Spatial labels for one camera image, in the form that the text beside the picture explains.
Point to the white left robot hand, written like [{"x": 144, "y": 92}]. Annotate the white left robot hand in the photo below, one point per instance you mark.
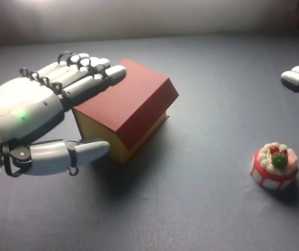
[{"x": 21, "y": 104}]

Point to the toy strawberry cream cake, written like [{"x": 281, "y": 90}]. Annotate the toy strawberry cream cake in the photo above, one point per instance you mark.
[{"x": 275, "y": 167}]

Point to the yellow box with red lid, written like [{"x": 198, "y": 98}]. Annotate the yellow box with red lid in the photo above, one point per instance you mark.
[{"x": 128, "y": 102}]

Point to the grey table cloth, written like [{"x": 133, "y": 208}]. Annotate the grey table cloth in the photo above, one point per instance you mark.
[{"x": 165, "y": 214}]

